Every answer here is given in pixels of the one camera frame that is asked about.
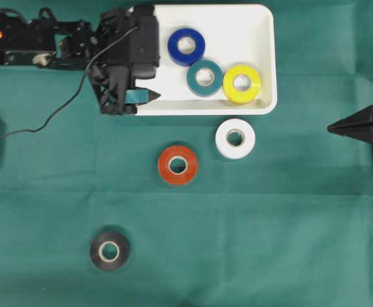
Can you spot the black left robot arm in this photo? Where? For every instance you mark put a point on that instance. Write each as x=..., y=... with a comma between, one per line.
x=46, y=42

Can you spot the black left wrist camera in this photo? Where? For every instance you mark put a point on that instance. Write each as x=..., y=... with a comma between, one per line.
x=144, y=42

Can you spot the yellow tape roll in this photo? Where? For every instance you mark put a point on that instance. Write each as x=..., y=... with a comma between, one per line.
x=241, y=84

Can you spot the white plastic case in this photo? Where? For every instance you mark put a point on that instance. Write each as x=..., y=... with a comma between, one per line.
x=234, y=34

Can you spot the black tape roll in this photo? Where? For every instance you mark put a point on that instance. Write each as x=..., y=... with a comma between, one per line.
x=109, y=251

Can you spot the red tape roll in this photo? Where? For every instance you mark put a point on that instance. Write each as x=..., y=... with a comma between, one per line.
x=177, y=165

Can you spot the white tape roll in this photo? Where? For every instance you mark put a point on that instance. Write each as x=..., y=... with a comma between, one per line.
x=235, y=138

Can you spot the blue tape roll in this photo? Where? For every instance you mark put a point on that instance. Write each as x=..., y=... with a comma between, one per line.
x=186, y=46

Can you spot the green tape roll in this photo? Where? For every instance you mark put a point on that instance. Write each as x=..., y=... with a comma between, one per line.
x=204, y=78

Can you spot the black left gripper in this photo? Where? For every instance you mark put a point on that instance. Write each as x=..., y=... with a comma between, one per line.
x=110, y=72

